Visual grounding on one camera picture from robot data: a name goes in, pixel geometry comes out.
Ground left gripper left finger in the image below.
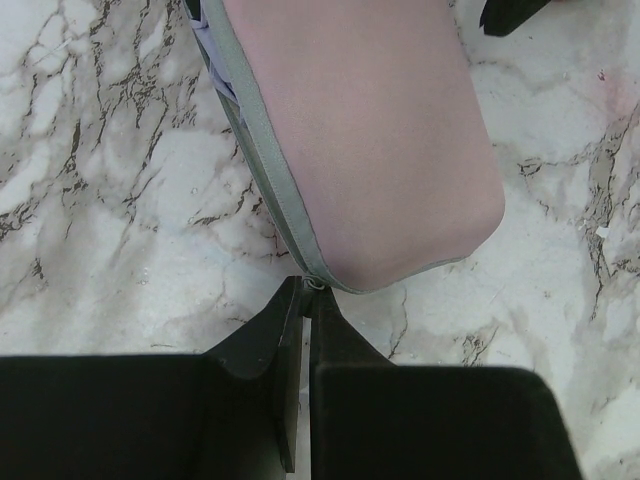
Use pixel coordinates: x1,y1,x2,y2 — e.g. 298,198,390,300
1,277,304,479

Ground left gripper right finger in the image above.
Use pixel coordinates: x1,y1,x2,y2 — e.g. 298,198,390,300
309,290,581,479

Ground pink zippered umbrella case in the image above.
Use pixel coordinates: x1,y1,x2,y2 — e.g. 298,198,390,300
202,1,505,293

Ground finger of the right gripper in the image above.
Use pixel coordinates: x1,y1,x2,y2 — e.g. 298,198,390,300
479,0,551,36

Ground lavender umbrella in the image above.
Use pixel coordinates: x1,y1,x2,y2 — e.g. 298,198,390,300
185,0,246,126

